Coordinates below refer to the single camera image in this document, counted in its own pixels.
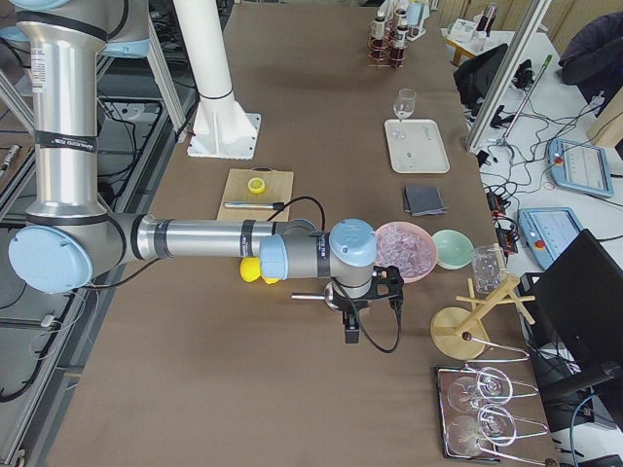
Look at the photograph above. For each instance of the yellow half lemon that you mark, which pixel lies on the yellow half lemon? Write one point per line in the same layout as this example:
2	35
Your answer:
256	185

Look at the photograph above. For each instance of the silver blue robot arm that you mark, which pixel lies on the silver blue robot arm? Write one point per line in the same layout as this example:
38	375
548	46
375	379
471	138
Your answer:
70	237

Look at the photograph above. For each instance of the yellow lemon far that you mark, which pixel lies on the yellow lemon far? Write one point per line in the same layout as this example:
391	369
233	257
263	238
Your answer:
270	280

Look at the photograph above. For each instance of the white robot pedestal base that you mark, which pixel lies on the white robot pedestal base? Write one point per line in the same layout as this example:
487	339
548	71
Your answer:
222	130

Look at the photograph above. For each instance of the mint green bowl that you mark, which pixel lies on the mint green bowl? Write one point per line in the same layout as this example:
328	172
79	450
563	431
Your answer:
454	249

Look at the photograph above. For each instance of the blue teach pendant near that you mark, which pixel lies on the blue teach pendant near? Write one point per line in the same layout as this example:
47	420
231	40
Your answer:
548	231

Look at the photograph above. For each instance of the upturned wine glass lower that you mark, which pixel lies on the upturned wine glass lower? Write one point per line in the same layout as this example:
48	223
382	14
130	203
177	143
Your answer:
480	435

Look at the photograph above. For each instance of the steel muddler rod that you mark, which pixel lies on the steel muddler rod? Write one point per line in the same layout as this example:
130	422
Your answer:
274	206

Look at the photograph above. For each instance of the black framed metal tray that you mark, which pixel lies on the black framed metal tray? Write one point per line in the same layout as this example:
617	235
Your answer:
444	378

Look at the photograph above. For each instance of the upturned wine glass upper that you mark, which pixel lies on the upturned wine glass upper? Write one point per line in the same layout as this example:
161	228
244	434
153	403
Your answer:
479	388

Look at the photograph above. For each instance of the clear tumbler glass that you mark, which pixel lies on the clear tumbler glass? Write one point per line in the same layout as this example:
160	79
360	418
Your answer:
488	267

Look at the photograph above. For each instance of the yellow lemon near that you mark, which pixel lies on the yellow lemon near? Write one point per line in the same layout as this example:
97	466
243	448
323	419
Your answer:
250	269

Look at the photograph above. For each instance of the clear wine glass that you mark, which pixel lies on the clear wine glass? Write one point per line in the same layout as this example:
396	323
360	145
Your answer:
403	107

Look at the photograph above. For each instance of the blue teach pendant far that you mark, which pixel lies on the blue teach pendant far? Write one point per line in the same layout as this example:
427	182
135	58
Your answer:
580	166

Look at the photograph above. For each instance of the black monitor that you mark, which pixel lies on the black monitor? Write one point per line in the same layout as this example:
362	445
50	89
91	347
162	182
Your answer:
581	296

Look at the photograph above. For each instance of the bamboo cutting board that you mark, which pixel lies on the bamboo cutting board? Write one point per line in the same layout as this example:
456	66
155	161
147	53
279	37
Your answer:
279	186

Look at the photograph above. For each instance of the pink bowl with ice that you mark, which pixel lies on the pink bowl with ice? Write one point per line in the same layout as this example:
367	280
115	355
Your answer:
408	247

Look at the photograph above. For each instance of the white rabbit tray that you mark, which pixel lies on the white rabbit tray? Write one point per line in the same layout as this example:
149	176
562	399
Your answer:
416	147

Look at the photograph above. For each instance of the steel ice scoop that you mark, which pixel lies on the steel ice scoop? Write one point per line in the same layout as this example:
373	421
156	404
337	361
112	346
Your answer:
326	296

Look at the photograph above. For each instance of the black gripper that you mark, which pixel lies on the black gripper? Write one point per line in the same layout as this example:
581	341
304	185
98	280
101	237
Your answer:
351	306

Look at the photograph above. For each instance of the aluminium frame post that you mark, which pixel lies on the aluminium frame post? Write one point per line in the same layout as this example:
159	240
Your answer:
503	77

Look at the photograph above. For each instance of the wooden cup tree stand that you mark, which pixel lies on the wooden cup tree stand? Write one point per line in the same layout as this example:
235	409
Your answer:
459	332

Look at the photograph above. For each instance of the upturned wine glass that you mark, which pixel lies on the upturned wine glass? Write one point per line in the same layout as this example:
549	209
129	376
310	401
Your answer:
480	435
479	388

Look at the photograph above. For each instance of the copper wire bottle basket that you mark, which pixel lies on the copper wire bottle basket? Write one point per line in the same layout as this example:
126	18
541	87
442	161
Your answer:
383	61

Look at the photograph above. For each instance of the blue teach pendant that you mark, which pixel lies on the blue teach pendant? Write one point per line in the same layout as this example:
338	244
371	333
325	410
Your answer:
580	166
548	231

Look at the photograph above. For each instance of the tea bottle white cap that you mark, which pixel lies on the tea bottle white cap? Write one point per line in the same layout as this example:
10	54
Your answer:
377	36

